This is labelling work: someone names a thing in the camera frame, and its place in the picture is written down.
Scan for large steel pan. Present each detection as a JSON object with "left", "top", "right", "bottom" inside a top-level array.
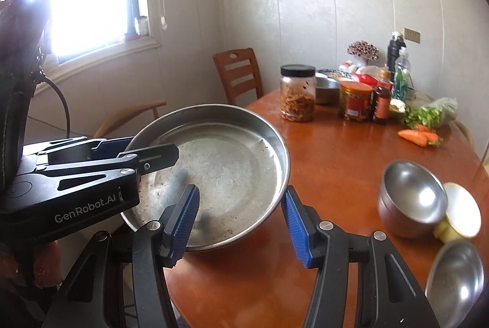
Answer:
[{"left": 122, "top": 104, "right": 290, "bottom": 252}]

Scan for shallow steel plate bowl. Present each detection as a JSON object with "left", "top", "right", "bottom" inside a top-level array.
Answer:
[{"left": 425, "top": 239, "right": 485, "bottom": 327}]

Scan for deep steel bowl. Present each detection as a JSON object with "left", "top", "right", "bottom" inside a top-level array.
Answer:
[{"left": 378, "top": 161, "right": 448, "bottom": 238}]

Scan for left hand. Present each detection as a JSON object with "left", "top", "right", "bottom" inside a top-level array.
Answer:
[{"left": 1, "top": 241, "right": 62, "bottom": 288}]

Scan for curved wooden armchair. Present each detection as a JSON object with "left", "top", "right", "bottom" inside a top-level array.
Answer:
[{"left": 93, "top": 99, "right": 167, "bottom": 138}]

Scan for yellow ceramic bowl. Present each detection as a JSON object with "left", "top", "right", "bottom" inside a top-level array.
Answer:
[{"left": 433, "top": 182, "right": 482, "bottom": 244}]

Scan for wooden slat chair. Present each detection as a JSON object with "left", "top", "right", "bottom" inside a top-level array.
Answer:
[{"left": 212, "top": 47, "right": 263, "bottom": 105}]

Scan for front carrot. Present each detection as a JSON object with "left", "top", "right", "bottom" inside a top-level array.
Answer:
[{"left": 398, "top": 129, "right": 428, "bottom": 148}]

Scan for carrot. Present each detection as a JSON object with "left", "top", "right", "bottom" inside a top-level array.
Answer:
[
  {"left": 415, "top": 123, "right": 443, "bottom": 147},
  {"left": 398, "top": 129, "right": 428, "bottom": 148}
]

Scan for rear carrot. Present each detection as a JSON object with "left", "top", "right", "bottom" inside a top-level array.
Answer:
[{"left": 415, "top": 123, "right": 443, "bottom": 147}]

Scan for clear jar black lid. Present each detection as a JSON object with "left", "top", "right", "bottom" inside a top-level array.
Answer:
[{"left": 280, "top": 64, "right": 317, "bottom": 123}]

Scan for red lidded jar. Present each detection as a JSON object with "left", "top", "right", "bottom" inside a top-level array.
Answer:
[{"left": 339, "top": 81, "right": 373, "bottom": 122}]

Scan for far wooden chair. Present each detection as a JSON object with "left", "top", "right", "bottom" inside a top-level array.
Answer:
[{"left": 454, "top": 120, "right": 475, "bottom": 149}]

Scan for dark sauce bottle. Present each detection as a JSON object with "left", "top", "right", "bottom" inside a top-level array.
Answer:
[{"left": 371, "top": 68, "right": 392, "bottom": 124}]

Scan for bag of green vegetables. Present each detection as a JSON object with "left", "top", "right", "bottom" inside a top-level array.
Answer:
[{"left": 402, "top": 97, "right": 458, "bottom": 129}]

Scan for small steel bowl background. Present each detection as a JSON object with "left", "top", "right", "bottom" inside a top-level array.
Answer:
[{"left": 316, "top": 76, "right": 340, "bottom": 105}]

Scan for clear plastic bottle green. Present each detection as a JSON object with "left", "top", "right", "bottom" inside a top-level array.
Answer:
[{"left": 392, "top": 46, "right": 413, "bottom": 102}]

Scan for patterned blue bowl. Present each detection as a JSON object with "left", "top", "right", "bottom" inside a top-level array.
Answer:
[{"left": 317, "top": 69, "right": 353, "bottom": 81}]

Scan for red white snack packages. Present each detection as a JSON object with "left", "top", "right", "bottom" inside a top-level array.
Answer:
[{"left": 339, "top": 61, "right": 380, "bottom": 87}]

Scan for red berries on stand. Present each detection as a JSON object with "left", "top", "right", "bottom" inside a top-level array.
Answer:
[{"left": 347, "top": 40, "right": 379, "bottom": 61}]

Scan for black thermos bottle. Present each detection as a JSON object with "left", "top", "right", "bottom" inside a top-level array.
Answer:
[{"left": 387, "top": 31, "right": 406, "bottom": 73}]

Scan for black cable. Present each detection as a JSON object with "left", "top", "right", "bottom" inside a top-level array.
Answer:
[{"left": 37, "top": 75, "right": 73, "bottom": 139}]

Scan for wall socket plate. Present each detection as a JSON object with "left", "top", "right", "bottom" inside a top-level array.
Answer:
[{"left": 404, "top": 28, "right": 421, "bottom": 43}]

